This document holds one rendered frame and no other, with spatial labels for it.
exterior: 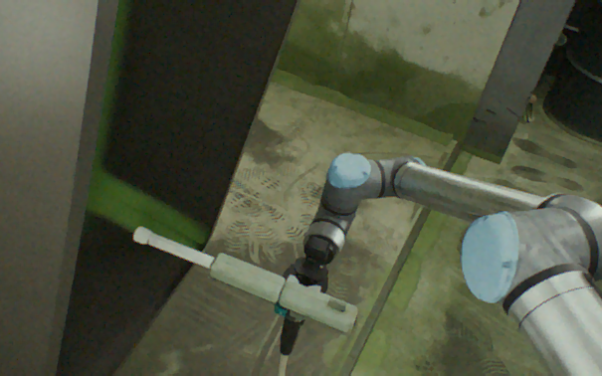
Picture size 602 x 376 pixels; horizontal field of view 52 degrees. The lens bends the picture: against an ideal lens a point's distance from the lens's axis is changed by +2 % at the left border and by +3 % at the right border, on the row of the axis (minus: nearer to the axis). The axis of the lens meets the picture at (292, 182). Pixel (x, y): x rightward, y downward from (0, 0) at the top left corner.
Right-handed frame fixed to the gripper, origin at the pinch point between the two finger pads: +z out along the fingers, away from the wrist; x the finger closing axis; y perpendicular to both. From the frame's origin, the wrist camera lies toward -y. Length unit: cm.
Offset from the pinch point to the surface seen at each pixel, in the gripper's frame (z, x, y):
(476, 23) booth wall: -167, -20, 5
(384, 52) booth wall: -169, 11, 30
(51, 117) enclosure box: 43, 17, -70
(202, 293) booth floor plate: -30, 31, 51
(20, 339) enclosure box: 45, 23, -39
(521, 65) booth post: -163, -43, 14
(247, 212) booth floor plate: -71, 33, 54
